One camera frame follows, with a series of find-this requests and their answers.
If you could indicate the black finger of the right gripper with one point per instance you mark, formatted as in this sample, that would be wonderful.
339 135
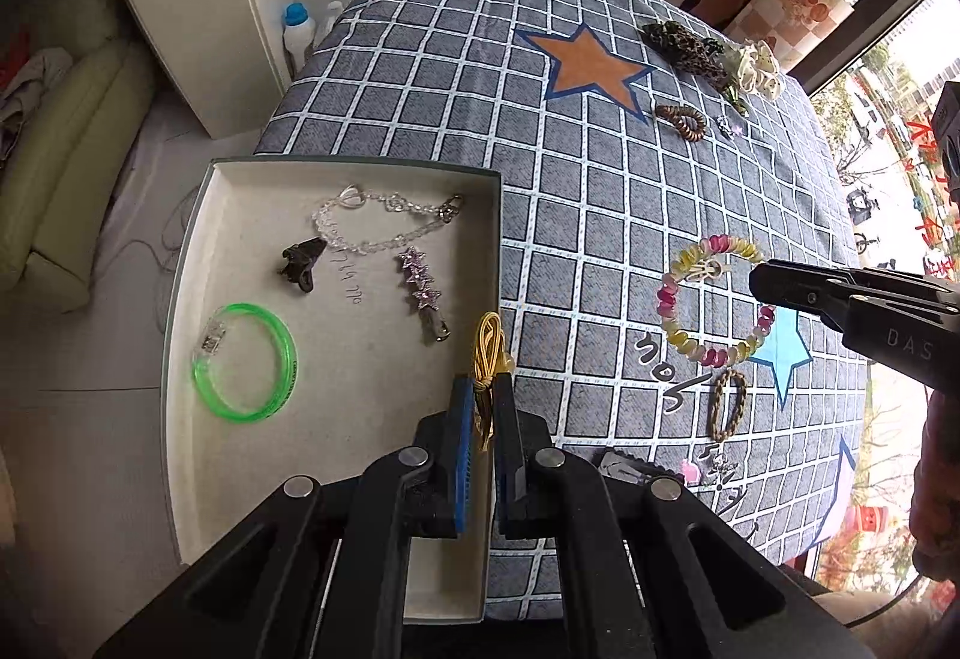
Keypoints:
902 320

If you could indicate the small black claw clip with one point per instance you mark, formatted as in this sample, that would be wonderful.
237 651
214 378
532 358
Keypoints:
300 260

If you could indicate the black scalloped hair clip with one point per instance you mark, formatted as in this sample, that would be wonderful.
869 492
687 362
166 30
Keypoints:
628 469

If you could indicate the small silver ring charm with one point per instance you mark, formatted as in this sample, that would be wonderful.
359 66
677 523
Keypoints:
730 129

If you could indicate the green plastic bangle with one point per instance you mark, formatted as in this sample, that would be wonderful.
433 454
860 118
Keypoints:
245 366

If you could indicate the cream fabric flower scrunchie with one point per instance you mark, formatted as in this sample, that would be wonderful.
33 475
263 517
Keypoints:
751 69

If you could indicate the cream leather sofa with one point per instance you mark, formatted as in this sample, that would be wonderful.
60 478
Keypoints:
57 184

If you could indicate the small silver rhinestone clip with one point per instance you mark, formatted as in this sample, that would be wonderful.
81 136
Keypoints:
717 467

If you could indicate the blue checked tablecloth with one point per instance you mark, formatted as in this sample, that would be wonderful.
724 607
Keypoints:
611 164

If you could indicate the patterned gift bag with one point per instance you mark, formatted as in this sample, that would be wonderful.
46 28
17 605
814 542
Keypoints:
790 28

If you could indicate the white bottle blue cap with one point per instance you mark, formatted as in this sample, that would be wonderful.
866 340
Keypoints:
299 29

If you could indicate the purple star hair clip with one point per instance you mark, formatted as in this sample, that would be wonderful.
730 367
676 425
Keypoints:
423 293

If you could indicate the leopard print scrunchie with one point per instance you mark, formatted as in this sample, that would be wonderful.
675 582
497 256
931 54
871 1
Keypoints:
702 56

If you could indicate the white jewelry tray box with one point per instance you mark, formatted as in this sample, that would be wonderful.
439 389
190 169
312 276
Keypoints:
367 370

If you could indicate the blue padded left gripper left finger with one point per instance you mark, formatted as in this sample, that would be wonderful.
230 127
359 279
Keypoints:
438 506

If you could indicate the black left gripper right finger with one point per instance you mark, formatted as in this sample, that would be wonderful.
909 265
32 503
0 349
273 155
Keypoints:
518 437

